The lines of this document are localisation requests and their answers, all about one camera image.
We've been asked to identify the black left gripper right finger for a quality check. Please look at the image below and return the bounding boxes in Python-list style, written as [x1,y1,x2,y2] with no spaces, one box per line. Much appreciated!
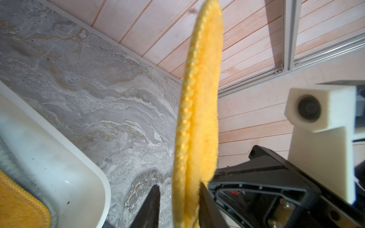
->
[199,182,229,228]

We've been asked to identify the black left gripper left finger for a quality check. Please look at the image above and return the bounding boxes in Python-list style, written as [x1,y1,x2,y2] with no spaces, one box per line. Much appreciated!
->
[130,185,161,228]

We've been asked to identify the yellow insole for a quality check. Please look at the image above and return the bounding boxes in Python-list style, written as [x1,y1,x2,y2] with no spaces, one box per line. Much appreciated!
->
[1,172,51,228]
[172,1,223,228]

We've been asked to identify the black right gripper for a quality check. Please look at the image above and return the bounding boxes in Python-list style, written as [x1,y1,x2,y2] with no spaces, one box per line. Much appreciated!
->
[208,145,365,228]

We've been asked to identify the white plastic storage box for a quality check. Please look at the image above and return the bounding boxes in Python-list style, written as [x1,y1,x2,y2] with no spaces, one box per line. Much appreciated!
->
[1,84,111,228]

